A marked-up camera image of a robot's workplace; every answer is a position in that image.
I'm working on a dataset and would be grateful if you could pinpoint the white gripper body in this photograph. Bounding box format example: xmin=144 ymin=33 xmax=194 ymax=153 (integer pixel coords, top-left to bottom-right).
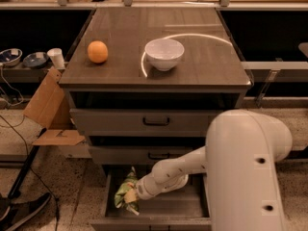
xmin=136 ymin=173 xmax=189 ymax=200

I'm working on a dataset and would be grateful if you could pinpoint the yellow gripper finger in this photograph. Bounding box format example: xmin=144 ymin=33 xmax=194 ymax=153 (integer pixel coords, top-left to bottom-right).
xmin=124 ymin=189 xmax=139 ymax=203

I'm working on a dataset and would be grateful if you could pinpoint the green jalapeno chip bag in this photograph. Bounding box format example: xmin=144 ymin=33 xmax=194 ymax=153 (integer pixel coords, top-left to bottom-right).
xmin=114 ymin=167 xmax=140 ymax=216

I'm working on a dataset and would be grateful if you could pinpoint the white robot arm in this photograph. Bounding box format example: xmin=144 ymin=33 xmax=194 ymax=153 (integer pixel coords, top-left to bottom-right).
xmin=124 ymin=110 xmax=293 ymax=231

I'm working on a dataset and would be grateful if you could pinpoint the bottom grey drawer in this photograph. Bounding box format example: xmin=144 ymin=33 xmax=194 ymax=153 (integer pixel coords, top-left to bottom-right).
xmin=90 ymin=166 xmax=212 ymax=231

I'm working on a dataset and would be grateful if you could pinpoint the grey drawer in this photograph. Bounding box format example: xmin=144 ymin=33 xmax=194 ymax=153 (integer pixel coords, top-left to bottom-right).
xmin=89 ymin=146 xmax=193 ymax=165
xmin=70 ymin=109 xmax=219 ymax=137
xmin=90 ymin=166 xmax=212 ymax=231

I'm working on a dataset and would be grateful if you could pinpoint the middle grey drawer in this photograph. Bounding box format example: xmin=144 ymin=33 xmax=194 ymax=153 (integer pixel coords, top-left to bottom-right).
xmin=89 ymin=146 xmax=193 ymax=165

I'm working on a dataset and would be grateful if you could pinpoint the top grey drawer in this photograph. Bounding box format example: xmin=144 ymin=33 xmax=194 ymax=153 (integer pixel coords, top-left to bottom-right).
xmin=70 ymin=109 xmax=219 ymax=137

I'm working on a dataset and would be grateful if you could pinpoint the grey drawer cabinet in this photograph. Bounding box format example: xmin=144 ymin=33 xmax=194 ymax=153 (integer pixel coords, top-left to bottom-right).
xmin=60 ymin=8 xmax=251 ymax=231

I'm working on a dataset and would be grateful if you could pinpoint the black left stand leg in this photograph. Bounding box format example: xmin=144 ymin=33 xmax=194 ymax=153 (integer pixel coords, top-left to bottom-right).
xmin=8 ymin=132 xmax=39 ymax=199

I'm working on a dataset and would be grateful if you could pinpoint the black shoe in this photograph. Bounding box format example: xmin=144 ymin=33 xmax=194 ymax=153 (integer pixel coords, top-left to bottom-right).
xmin=0 ymin=192 xmax=51 ymax=231

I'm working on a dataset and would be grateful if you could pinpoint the brown cardboard box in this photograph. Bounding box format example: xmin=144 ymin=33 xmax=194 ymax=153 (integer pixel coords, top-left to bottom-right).
xmin=23 ymin=67 xmax=85 ymax=146

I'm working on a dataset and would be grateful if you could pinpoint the white ceramic bowl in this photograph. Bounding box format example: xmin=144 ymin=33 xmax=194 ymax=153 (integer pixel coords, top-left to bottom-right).
xmin=144 ymin=38 xmax=185 ymax=71

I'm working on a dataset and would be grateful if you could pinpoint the orange fruit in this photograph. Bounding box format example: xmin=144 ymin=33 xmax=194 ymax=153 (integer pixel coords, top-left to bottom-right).
xmin=88 ymin=40 xmax=108 ymax=64

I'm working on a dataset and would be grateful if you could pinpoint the white paper cup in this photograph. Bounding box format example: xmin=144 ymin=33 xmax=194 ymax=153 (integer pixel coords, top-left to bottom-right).
xmin=47 ymin=48 xmax=64 ymax=69

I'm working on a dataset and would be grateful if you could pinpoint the dark blue bowl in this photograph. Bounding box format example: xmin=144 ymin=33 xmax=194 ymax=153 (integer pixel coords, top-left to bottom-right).
xmin=23 ymin=52 xmax=49 ymax=69

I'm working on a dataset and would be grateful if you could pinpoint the light rimmed bowl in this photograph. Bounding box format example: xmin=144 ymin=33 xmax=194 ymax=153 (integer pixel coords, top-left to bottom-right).
xmin=0 ymin=48 xmax=22 ymax=67

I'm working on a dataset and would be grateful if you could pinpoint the black floor cable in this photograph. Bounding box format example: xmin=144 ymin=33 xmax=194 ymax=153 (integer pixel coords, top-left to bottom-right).
xmin=0 ymin=114 xmax=61 ymax=231

